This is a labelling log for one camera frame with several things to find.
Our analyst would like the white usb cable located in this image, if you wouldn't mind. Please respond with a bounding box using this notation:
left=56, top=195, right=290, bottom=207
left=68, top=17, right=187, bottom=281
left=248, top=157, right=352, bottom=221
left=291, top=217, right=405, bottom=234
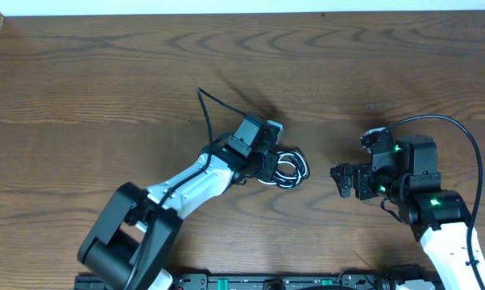
left=258, top=151, right=309, bottom=189

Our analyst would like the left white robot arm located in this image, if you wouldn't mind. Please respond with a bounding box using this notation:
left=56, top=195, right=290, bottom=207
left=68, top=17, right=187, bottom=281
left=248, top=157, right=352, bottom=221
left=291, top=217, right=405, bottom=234
left=77, top=115, right=283, bottom=289

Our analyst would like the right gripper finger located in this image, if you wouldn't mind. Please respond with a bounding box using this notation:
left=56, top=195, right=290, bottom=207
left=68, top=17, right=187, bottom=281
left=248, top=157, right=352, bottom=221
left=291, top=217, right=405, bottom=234
left=330, top=167, right=354, bottom=198
left=336, top=163, right=354, bottom=172

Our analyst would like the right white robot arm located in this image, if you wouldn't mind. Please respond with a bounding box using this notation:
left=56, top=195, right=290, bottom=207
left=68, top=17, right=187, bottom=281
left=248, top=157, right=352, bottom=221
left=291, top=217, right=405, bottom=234
left=330, top=131, right=485, bottom=289

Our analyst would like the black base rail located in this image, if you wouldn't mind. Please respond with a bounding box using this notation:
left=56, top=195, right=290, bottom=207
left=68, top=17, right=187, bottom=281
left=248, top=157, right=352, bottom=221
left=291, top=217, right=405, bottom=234
left=73, top=263, right=445, bottom=290

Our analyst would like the black usb cable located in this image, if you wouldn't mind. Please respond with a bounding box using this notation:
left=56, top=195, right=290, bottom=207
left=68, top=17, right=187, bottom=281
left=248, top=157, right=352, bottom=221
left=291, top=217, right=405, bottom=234
left=272, top=147, right=311, bottom=190

